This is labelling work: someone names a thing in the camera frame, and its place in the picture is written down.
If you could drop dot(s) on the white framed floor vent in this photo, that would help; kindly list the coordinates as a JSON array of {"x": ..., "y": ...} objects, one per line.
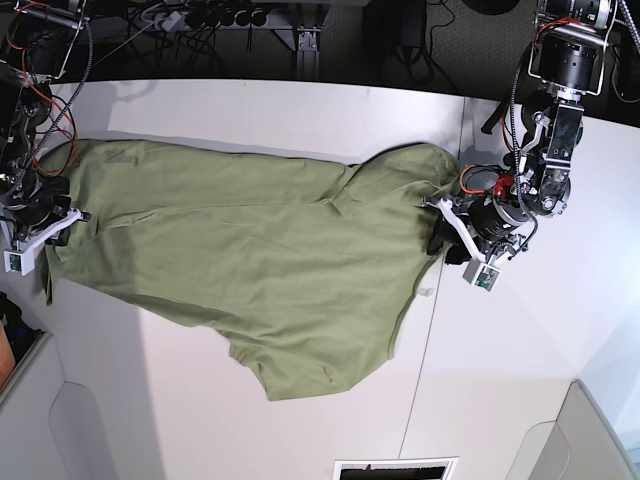
[{"x": 434, "y": 468}]

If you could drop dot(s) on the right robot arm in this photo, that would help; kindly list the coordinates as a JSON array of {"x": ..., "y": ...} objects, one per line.
[{"x": 38, "y": 134}]

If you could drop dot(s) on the grey table leg bracket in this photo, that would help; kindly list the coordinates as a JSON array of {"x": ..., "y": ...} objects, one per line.
[{"x": 307, "y": 55}]

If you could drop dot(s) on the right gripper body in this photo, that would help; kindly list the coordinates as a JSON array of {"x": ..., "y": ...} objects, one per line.
[{"x": 37, "y": 205}]

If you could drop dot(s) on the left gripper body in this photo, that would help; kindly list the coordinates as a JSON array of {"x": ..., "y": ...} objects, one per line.
[{"x": 486, "y": 225}]

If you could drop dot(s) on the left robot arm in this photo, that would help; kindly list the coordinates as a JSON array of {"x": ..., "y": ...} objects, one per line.
[{"x": 542, "y": 123}]

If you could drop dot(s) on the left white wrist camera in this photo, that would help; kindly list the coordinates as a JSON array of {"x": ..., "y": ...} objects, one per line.
[{"x": 481, "y": 274}]

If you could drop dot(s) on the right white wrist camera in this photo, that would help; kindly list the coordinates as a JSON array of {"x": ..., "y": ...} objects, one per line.
[{"x": 19, "y": 262}]

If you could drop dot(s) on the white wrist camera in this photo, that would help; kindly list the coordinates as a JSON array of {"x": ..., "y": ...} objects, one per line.
[
  {"x": 481, "y": 274},
  {"x": 19, "y": 262}
]

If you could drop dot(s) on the green t-shirt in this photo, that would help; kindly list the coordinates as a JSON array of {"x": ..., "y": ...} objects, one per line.
[{"x": 306, "y": 267}]

